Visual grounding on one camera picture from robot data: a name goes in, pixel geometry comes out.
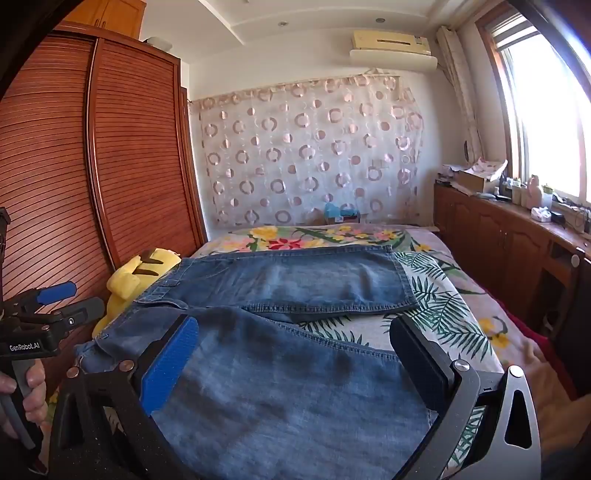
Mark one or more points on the blue toy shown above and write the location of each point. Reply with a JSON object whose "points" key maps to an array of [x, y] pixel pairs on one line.
{"points": [[339, 213]]}

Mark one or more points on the low wooden cabinet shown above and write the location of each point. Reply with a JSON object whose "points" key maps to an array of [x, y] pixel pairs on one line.
{"points": [[498, 244]]}

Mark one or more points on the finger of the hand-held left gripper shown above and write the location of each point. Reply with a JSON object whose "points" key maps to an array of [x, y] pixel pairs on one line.
{"points": [[85, 311], [57, 293]]}

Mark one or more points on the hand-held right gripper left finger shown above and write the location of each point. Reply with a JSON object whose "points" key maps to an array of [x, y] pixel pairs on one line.
{"points": [[171, 364]]}

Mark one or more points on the wooden headboard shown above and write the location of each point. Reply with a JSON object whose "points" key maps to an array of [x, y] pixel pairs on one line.
{"points": [[138, 138]]}

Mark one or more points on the wooden-framed window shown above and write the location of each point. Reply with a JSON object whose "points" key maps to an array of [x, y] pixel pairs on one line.
{"points": [[545, 115]]}

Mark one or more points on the cream wall air conditioner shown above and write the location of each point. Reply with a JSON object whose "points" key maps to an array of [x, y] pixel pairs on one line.
{"points": [[392, 48]]}

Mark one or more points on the white box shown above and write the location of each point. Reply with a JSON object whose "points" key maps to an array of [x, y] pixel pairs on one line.
{"points": [[159, 43]]}

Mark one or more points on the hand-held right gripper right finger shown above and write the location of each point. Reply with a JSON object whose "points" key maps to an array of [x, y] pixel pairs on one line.
{"points": [[418, 362]]}

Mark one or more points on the sheer circle-pattern curtain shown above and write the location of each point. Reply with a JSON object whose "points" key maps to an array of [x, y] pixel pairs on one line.
{"points": [[304, 152]]}

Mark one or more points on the person's left hand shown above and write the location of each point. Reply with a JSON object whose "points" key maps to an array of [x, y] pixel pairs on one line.
{"points": [[38, 392]]}

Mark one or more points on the wooden upper cupboard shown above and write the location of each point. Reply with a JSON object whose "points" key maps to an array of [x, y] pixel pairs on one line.
{"points": [[111, 16]]}

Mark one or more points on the open cardboard box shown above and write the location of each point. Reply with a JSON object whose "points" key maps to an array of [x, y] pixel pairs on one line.
{"points": [[480, 177]]}

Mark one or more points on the blue denim pants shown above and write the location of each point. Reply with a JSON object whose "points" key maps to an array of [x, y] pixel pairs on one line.
{"points": [[277, 392]]}

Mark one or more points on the yellow plush toy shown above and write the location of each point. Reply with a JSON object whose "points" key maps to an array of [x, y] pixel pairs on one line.
{"points": [[124, 281]]}

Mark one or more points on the beige window curtain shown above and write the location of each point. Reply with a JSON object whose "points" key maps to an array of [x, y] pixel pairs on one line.
{"points": [[461, 101]]}

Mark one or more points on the red blanket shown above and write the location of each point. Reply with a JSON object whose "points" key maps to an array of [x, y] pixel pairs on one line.
{"points": [[526, 337]]}

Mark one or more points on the floral leaf-print bed sheet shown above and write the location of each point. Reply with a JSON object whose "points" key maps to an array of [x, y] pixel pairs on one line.
{"points": [[443, 295]]}

